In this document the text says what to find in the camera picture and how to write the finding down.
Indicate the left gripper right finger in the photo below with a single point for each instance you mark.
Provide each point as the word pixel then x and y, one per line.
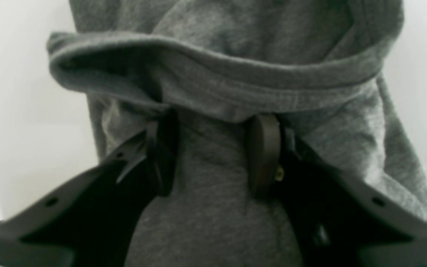
pixel 338 219

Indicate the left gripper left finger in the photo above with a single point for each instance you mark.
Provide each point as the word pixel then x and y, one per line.
pixel 89 221

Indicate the grey T-shirt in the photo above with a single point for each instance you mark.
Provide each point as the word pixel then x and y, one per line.
pixel 316 63

